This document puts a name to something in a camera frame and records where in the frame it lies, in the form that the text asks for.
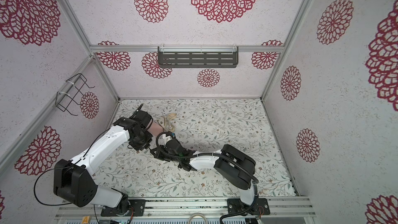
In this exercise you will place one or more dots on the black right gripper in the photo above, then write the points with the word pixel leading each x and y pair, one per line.
pixel 159 155

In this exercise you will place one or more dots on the pink glasses case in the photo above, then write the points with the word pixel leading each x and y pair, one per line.
pixel 155 129

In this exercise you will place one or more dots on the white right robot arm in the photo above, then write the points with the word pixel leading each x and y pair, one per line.
pixel 234 165

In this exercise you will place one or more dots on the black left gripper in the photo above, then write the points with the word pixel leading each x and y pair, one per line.
pixel 142 146

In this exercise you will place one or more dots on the map print glasses case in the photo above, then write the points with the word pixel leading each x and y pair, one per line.
pixel 168 124

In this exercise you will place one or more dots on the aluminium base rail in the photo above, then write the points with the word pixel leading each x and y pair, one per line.
pixel 270 210

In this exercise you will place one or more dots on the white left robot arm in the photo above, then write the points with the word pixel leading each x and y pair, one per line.
pixel 73 180

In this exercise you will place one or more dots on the black wire wall basket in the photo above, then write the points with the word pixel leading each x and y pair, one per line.
pixel 67 97

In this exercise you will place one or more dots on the dark grey wall shelf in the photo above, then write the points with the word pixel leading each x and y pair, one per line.
pixel 198 57

